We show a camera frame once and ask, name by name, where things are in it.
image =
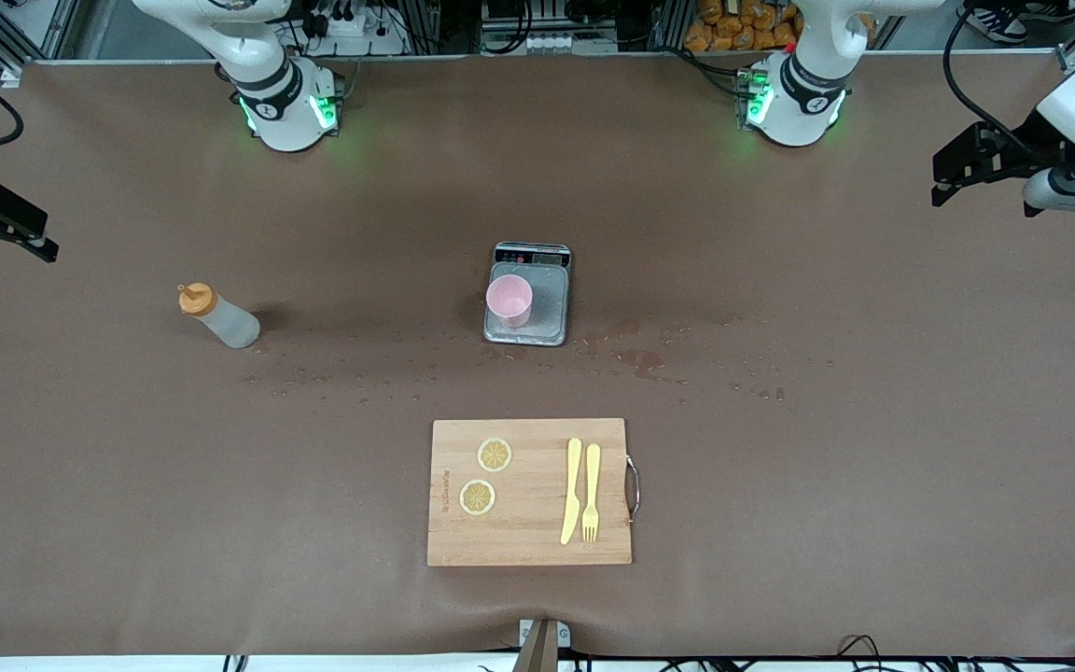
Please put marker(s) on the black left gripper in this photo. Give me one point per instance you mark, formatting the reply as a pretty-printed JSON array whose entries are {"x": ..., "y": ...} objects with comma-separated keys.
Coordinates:
[{"x": 1034, "y": 147}]

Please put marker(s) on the translucent squeeze bottle orange cap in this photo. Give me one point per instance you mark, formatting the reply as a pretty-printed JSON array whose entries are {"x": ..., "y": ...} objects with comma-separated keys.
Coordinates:
[{"x": 228, "y": 324}]

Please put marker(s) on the pink plastic cup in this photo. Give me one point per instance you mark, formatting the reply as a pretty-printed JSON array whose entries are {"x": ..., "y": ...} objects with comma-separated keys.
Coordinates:
[{"x": 509, "y": 300}]

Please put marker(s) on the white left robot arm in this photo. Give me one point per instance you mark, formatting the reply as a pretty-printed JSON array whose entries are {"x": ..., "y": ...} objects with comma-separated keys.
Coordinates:
[{"x": 803, "y": 103}]

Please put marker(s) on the black white sneaker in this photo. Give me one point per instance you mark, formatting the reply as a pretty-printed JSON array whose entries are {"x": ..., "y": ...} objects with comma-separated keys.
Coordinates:
[
  {"x": 1051, "y": 9},
  {"x": 995, "y": 26}
]

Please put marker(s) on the bag of orange bread rolls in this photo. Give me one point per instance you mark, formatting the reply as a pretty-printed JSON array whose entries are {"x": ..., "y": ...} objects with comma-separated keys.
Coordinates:
[{"x": 743, "y": 26}]

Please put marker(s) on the white power strip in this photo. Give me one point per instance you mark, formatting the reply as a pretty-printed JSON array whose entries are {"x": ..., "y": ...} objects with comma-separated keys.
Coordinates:
[{"x": 356, "y": 33}]

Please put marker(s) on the white connector strip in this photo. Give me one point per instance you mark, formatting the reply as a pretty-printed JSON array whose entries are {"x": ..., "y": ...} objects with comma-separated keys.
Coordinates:
[{"x": 547, "y": 43}]

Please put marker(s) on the silver digital kitchen scale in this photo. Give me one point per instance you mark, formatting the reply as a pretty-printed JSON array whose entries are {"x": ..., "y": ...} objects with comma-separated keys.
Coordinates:
[{"x": 551, "y": 313}]

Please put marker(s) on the yellow plastic fork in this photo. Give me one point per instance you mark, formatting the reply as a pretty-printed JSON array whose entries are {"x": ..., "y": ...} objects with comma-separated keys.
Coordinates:
[{"x": 592, "y": 485}]

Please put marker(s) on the yellow plastic knife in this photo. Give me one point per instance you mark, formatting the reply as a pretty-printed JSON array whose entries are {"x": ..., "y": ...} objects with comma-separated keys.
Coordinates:
[{"x": 572, "y": 495}]

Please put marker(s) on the lemon slice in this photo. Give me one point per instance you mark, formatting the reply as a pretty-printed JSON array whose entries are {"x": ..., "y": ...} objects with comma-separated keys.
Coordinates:
[
  {"x": 477, "y": 496},
  {"x": 495, "y": 454}
]

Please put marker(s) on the wooden cutting board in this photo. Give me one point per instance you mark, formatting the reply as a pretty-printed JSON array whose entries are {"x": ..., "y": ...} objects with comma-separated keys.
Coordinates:
[{"x": 528, "y": 523}]

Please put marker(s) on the aluminium frame post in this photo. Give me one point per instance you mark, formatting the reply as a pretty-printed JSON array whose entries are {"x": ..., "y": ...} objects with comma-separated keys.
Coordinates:
[{"x": 62, "y": 28}]

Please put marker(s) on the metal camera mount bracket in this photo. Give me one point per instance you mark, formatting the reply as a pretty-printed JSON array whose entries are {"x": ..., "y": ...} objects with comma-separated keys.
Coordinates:
[{"x": 542, "y": 644}]

